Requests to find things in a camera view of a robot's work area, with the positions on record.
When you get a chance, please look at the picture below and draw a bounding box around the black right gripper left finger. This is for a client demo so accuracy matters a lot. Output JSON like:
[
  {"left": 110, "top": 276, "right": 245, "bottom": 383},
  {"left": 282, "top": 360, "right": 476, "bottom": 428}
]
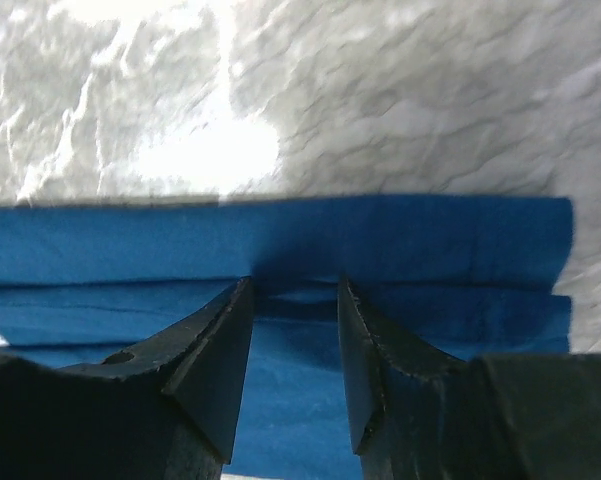
[{"left": 0, "top": 277, "right": 254, "bottom": 479}]

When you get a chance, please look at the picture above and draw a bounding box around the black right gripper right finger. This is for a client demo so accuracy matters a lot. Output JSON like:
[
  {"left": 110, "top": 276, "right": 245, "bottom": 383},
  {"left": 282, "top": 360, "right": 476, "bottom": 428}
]
[{"left": 338, "top": 278, "right": 601, "bottom": 479}]

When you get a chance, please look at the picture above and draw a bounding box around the blue Mickey t-shirt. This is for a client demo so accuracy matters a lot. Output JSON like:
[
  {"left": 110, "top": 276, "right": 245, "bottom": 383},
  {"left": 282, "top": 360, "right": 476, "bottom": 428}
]
[{"left": 0, "top": 195, "right": 573, "bottom": 479}]

